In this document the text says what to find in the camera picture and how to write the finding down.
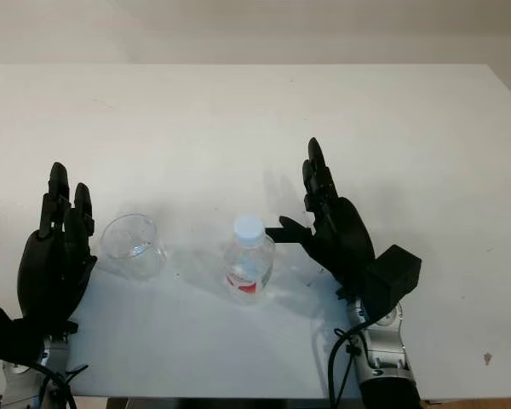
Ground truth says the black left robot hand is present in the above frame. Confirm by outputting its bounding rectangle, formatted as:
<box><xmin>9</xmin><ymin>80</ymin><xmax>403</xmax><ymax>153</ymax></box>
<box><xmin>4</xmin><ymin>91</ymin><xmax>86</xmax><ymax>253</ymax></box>
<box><xmin>16</xmin><ymin>161</ymin><xmax>99</xmax><ymax>336</ymax></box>

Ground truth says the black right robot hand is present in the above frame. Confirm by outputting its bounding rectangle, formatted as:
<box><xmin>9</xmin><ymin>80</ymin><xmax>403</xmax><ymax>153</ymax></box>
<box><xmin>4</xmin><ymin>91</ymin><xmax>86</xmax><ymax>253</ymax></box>
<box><xmin>278</xmin><ymin>136</ymin><xmax>376</xmax><ymax>300</ymax></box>

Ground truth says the clear water bottle red label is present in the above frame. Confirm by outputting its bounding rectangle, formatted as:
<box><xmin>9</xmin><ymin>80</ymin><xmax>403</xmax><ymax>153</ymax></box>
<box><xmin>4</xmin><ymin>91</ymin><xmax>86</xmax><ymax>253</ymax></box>
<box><xmin>222</xmin><ymin>215</ymin><xmax>278</xmax><ymax>307</ymax></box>

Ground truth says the clear glass cup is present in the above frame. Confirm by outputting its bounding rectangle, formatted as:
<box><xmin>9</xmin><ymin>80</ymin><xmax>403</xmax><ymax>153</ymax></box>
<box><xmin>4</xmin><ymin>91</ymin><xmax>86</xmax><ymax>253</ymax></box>
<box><xmin>100</xmin><ymin>213</ymin><xmax>169</xmax><ymax>281</ymax></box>

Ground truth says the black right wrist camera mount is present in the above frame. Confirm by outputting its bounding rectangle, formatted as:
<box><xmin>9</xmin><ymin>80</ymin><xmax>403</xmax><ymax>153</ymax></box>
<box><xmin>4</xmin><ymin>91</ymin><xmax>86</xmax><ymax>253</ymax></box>
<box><xmin>364</xmin><ymin>245</ymin><xmax>423</xmax><ymax>321</ymax></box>

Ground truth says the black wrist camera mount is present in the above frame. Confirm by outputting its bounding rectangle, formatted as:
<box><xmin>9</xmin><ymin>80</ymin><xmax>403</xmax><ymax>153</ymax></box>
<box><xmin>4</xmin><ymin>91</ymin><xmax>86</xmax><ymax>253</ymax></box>
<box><xmin>0</xmin><ymin>299</ymin><xmax>44</xmax><ymax>364</ymax></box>
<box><xmin>364</xmin><ymin>245</ymin><xmax>423</xmax><ymax>321</ymax></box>

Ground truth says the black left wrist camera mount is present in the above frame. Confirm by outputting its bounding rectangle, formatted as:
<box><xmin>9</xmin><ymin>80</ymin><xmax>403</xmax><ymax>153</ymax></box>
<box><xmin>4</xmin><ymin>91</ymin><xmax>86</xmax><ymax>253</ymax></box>
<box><xmin>0</xmin><ymin>299</ymin><xmax>44</xmax><ymax>364</ymax></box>

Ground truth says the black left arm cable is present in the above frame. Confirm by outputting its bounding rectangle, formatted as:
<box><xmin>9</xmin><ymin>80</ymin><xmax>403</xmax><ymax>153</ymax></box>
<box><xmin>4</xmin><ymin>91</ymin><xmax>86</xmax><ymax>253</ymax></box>
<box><xmin>25</xmin><ymin>360</ymin><xmax>90</xmax><ymax>409</ymax></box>

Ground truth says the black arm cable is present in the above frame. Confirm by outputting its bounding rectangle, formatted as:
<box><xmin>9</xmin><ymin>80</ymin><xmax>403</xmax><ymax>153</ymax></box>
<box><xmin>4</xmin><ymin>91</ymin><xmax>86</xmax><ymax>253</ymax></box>
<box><xmin>328</xmin><ymin>324</ymin><xmax>370</xmax><ymax>409</ymax></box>
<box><xmin>25</xmin><ymin>360</ymin><xmax>90</xmax><ymax>409</ymax></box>

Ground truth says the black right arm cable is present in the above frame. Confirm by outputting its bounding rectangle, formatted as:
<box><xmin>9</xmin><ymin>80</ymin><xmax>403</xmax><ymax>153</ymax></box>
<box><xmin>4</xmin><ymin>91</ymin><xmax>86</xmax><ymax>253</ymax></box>
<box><xmin>328</xmin><ymin>324</ymin><xmax>370</xmax><ymax>409</ymax></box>

